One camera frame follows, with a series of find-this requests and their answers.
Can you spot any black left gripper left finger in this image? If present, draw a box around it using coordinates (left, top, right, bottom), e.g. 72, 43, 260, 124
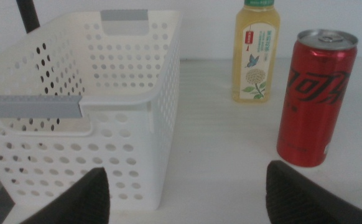
19, 167, 111, 224

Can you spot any black pole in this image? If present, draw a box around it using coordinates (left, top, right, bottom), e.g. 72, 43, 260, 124
15, 0, 41, 34

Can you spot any yellow tea bottle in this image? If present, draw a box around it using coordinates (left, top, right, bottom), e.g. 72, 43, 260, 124
231, 0, 281, 104

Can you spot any white perforated plastic basket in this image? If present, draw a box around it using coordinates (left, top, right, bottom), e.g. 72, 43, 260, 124
0, 9, 182, 212

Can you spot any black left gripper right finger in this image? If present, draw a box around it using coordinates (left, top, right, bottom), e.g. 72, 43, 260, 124
266, 160, 362, 224

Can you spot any red cola can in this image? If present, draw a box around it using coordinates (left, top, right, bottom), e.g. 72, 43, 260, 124
276, 29, 359, 168

